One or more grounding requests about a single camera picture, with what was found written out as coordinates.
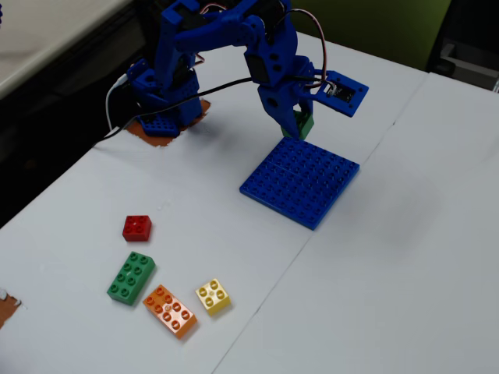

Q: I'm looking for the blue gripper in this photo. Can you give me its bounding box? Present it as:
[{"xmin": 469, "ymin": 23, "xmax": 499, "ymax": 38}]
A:
[{"xmin": 243, "ymin": 23, "xmax": 316, "ymax": 140}]

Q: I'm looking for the green 2x2 block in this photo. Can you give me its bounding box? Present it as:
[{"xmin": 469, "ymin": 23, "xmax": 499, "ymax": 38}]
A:
[{"xmin": 281, "ymin": 110, "xmax": 315, "ymax": 141}]

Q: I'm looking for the red 2x2 block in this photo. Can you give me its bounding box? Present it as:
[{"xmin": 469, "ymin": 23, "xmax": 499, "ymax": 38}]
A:
[{"xmin": 122, "ymin": 214, "xmax": 154, "ymax": 243}]

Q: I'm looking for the yellow 2x2 block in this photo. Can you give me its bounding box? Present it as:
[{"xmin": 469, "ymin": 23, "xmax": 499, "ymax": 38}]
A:
[{"xmin": 194, "ymin": 277, "xmax": 231, "ymax": 316}]

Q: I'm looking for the green 2x4 block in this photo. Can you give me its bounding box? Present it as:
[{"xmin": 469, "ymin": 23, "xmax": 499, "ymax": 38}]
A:
[{"xmin": 106, "ymin": 251, "xmax": 157, "ymax": 307}]

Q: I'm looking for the orange 2x4 block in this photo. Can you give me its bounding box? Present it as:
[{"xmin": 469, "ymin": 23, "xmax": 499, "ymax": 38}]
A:
[{"xmin": 142, "ymin": 284, "xmax": 198, "ymax": 340}]

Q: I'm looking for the blue 8x8 studded baseplate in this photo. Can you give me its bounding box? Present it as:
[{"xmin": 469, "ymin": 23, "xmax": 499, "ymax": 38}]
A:
[{"xmin": 239, "ymin": 136, "xmax": 361, "ymax": 232}]

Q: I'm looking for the grey box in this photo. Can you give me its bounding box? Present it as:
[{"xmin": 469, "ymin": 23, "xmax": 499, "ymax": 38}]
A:
[{"xmin": 428, "ymin": 38, "xmax": 499, "ymax": 94}]

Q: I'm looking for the white desk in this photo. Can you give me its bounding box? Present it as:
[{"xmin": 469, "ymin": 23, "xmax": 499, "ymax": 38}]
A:
[{"xmin": 0, "ymin": 0, "xmax": 136, "ymax": 99}]

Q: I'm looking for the red white servo wire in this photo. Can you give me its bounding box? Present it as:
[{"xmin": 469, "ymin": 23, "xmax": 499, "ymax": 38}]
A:
[{"xmin": 288, "ymin": 8, "xmax": 331, "ymax": 93}]

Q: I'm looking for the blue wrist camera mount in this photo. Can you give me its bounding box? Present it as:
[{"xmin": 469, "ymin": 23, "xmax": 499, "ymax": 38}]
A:
[{"xmin": 310, "ymin": 70, "xmax": 370, "ymax": 118}]

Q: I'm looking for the black cable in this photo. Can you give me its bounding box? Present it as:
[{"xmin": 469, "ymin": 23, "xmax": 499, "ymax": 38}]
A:
[{"xmin": 94, "ymin": 76, "xmax": 254, "ymax": 146}]

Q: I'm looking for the white cable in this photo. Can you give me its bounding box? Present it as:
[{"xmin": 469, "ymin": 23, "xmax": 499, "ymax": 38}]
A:
[{"xmin": 105, "ymin": 76, "xmax": 129, "ymax": 132}]

